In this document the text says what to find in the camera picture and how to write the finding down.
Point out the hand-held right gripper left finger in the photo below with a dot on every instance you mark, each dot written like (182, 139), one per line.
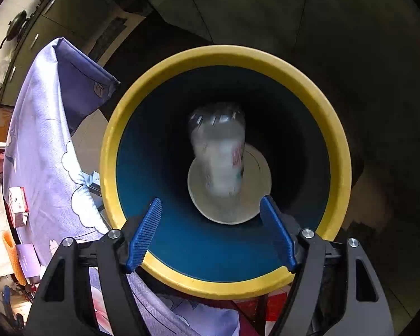
(145, 238)

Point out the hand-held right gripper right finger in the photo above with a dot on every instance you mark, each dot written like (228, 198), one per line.
(278, 231)

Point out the clear plastic bottle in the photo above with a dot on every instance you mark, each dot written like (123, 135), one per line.
(217, 154)

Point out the purple box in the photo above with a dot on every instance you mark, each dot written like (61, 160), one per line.
(29, 260)

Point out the yellow-rimmed blue bin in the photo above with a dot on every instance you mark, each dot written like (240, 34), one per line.
(231, 54)

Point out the white paper bowl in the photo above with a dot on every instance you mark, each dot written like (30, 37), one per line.
(255, 182)

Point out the red and white box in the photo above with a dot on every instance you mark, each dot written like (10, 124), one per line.
(18, 204)

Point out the purple floral tablecloth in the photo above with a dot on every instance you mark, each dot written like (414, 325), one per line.
(42, 140)

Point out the grey patterned floor mat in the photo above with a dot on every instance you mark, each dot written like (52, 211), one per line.
(108, 38)

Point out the dark green kitchen cabinets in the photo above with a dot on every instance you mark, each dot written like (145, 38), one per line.
(66, 10)

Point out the black wok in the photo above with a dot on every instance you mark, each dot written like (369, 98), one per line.
(15, 24)

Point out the grey metal table frame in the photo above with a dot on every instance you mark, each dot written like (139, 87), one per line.
(92, 182)

